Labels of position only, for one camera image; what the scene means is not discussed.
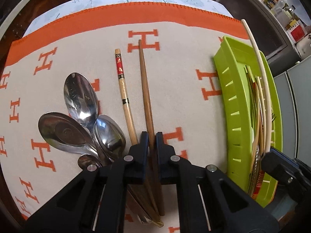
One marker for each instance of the red patterned chopstick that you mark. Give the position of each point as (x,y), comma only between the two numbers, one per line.
(258,184)

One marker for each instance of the grey refrigerator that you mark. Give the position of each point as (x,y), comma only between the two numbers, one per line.
(293,88)

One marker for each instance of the red label jar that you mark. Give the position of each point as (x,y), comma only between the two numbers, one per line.
(296,33)

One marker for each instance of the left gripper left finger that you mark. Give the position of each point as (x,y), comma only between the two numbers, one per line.
(137,166)

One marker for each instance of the orange beige H blanket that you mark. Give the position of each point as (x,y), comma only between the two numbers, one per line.
(179,44)

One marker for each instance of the small steel teaspoon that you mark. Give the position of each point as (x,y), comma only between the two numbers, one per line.
(87,161)

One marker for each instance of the dark wooden chopstick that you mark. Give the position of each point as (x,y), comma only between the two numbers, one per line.
(151,132)

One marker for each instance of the green plastic utensil tray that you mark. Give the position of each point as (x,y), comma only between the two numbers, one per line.
(230,61)

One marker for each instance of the wooden handled steel spoon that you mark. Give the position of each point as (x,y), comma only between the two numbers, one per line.
(110,136)

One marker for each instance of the wide steel soup spoon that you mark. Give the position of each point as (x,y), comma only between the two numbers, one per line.
(66,134)

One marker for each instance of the pale bamboo chopstick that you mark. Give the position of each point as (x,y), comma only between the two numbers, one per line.
(262,114)

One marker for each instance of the brown wooden chopstick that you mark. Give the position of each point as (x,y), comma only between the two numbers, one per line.
(254,116)

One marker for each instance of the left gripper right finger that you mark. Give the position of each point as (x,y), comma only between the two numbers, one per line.
(166,167)

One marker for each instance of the large steel tablespoon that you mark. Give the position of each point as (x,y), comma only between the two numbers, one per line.
(81,100)

